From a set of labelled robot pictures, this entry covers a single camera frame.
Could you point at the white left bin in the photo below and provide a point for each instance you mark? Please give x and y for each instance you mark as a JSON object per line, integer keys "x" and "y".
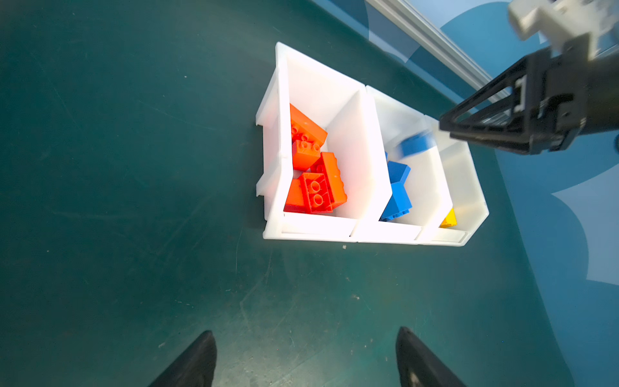
{"x": 342, "y": 107}

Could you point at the red brick top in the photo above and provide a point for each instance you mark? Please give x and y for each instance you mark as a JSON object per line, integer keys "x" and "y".
{"x": 295, "y": 201}

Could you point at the blue brick bottom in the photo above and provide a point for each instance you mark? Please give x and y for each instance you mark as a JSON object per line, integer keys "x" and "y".
{"x": 418, "y": 143}

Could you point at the yellow brick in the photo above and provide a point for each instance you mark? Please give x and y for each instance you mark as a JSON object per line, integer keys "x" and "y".
{"x": 450, "y": 220}

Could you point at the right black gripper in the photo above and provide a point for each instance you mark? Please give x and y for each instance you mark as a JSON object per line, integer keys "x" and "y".
{"x": 541, "y": 103}

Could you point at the white right bin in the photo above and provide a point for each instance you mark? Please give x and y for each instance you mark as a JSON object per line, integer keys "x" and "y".
{"x": 467, "y": 196}

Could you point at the long red brick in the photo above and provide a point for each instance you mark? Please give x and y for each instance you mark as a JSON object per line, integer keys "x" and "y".
{"x": 305, "y": 129}
{"x": 327, "y": 165}

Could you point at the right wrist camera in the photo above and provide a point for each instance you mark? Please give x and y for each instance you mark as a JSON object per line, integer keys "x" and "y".
{"x": 563, "y": 20}

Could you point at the horizontal aluminium frame bar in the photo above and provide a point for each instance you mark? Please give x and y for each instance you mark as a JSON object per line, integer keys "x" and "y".
{"x": 456, "y": 46}

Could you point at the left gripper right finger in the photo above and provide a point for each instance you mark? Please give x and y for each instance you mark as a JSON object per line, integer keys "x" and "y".
{"x": 418, "y": 365}

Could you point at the white middle bin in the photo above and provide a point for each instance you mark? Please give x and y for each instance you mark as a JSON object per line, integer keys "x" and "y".
{"x": 420, "y": 198}

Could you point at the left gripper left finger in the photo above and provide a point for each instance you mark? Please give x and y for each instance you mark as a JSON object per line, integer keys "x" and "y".
{"x": 195, "y": 367}

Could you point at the blue brick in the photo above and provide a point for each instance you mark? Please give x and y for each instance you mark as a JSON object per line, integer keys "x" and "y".
{"x": 418, "y": 143}
{"x": 399, "y": 203}

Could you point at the white bin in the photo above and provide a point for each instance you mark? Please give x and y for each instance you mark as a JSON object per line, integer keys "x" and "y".
{"x": 420, "y": 198}
{"x": 342, "y": 107}
{"x": 467, "y": 196}

